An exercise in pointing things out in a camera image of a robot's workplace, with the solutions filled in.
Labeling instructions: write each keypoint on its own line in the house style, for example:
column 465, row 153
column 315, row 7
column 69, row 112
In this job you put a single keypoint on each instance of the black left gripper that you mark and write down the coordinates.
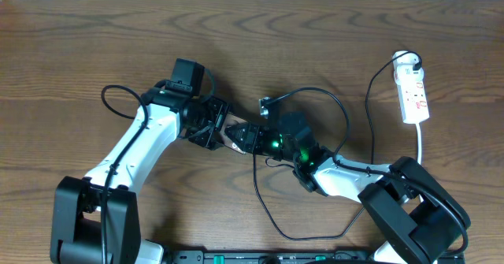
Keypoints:
column 209, row 138

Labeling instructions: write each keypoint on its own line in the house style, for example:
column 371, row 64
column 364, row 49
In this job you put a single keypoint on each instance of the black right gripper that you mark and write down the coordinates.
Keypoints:
column 251, row 132

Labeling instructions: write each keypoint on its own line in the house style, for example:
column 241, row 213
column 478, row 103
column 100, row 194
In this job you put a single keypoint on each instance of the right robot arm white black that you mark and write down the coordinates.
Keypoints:
column 421, row 221

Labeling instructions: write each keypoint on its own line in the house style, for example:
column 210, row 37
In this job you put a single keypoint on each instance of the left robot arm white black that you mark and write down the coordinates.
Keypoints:
column 96, row 217

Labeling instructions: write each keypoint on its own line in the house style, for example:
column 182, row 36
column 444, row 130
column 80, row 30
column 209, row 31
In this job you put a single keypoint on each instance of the white power strip red switches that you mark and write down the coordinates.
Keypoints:
column 409, row 78

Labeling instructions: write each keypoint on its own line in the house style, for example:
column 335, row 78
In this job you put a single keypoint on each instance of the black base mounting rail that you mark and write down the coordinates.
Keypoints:
column 269, row 257

